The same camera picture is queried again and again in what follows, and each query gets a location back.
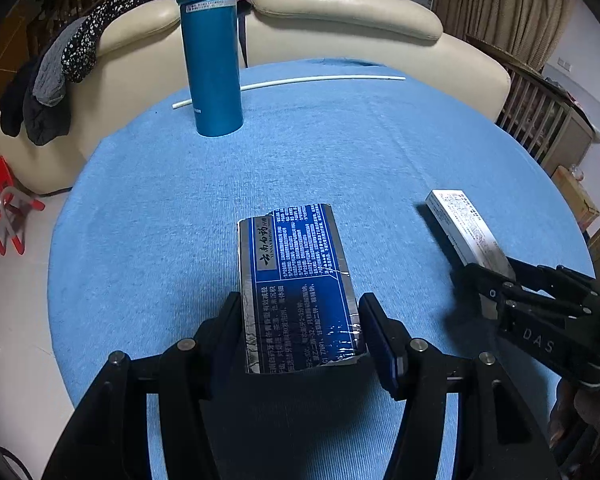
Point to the long white medicine box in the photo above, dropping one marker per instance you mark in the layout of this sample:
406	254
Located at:
460	220

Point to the blue silver carton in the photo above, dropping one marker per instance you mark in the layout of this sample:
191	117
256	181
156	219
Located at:
300	270

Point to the wooden crib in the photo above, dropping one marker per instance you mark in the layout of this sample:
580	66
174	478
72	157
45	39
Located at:
540	110

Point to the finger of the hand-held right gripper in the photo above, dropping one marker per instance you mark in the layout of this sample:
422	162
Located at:
562	280
540	340

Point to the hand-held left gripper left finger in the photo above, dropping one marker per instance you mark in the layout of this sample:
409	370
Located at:
232	330

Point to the thin white rod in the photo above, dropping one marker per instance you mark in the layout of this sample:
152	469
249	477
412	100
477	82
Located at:
395	78

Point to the beige curtains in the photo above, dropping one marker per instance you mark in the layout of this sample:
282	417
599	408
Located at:
505	0

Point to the red folding stool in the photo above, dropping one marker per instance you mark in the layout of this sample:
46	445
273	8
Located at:
2	170

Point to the person's right hand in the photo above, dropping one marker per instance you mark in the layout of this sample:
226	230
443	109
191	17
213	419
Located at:
570	410

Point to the cardboard box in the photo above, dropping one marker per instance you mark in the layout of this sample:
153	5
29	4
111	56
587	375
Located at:
575	195

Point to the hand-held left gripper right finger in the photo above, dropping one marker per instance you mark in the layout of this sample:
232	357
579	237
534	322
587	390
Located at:
380	350

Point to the blue tablecloth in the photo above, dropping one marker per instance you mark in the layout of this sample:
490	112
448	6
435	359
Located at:
180	210

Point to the black white patterned garment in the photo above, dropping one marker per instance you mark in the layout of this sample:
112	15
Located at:
110	15

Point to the blue thermos bottle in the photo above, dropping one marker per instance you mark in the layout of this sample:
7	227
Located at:
212	60

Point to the cream leather sofa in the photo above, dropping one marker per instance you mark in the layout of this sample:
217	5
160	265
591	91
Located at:
355	15

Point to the grey knit garment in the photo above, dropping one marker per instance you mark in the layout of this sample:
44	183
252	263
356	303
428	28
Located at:
50	70

